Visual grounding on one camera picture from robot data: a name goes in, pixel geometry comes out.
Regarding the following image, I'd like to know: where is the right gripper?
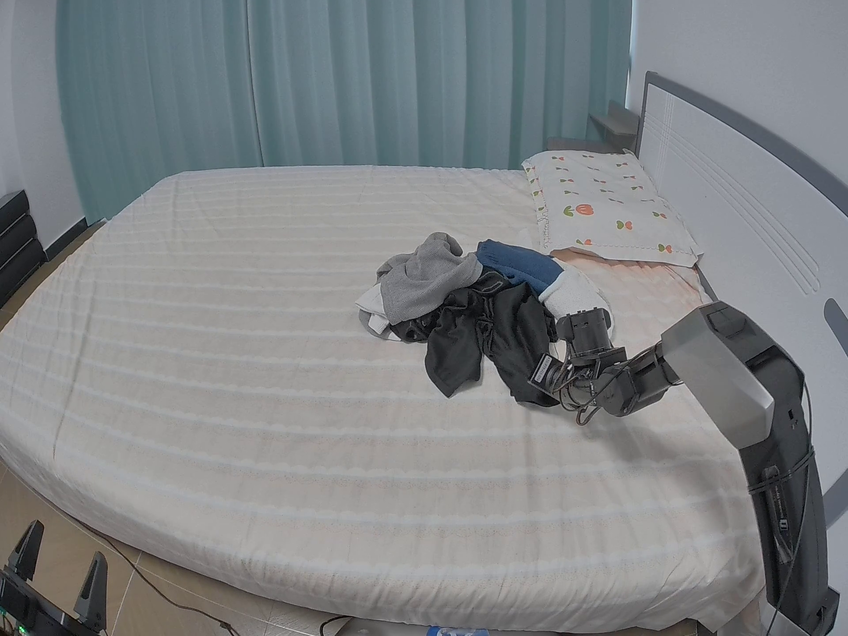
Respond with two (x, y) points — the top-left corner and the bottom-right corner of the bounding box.
(528, 351), (597, 412)

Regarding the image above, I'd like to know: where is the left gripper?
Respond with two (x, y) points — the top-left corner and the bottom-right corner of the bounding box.
(0, 521), (110, 636)

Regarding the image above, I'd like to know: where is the black T-shirt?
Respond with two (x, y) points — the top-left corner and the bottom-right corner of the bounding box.
(424, 276), (564, 408)

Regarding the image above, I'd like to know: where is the pile of clothes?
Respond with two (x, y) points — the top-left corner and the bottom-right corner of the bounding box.
(354, 231), (620, 349)

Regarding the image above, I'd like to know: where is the bed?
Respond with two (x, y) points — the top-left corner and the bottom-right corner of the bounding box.
(0, 70), (848, 636)

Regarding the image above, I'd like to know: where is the white printed pillow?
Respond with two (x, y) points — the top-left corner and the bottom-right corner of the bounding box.
(521, 148), (704, 269)

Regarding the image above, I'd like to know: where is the grey bedside table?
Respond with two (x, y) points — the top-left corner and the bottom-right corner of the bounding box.
(546, 100), (642, 157)

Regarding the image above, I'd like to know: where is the blue-green curtain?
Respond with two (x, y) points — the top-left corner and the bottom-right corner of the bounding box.
(56, 0), (262, 223)
(245, 0), (637, 172)

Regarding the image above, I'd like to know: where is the black chest of drawers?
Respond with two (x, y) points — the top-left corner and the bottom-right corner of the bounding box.
(0, 189), (49, 313)

